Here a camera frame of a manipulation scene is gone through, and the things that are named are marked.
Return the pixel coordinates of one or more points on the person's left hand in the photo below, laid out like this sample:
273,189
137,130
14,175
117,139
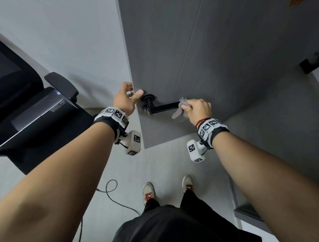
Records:
124,101

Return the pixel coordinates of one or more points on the person's right hand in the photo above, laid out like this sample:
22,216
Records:
199,111

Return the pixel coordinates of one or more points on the grey cleaning cloth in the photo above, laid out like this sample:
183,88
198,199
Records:
178,113

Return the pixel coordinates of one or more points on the grey door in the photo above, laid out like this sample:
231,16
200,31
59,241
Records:
224,49

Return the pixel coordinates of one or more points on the person's left forearm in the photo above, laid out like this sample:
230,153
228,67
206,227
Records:
54,194

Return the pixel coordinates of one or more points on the person's right forearm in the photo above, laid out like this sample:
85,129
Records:
269,187

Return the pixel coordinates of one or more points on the black white marker wristband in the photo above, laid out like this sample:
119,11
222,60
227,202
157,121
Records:
111,117
211,129

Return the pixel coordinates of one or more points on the black office chair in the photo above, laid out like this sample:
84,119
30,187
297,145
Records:
62,86

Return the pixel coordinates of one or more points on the black laptop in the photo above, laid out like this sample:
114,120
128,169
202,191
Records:
37,114

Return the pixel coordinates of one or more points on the black clothing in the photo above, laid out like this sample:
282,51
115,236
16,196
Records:
184,224

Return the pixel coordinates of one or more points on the black framed window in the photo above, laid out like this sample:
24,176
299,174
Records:
309,64

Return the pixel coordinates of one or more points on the red gold paper decoration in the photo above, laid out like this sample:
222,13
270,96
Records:
295,2

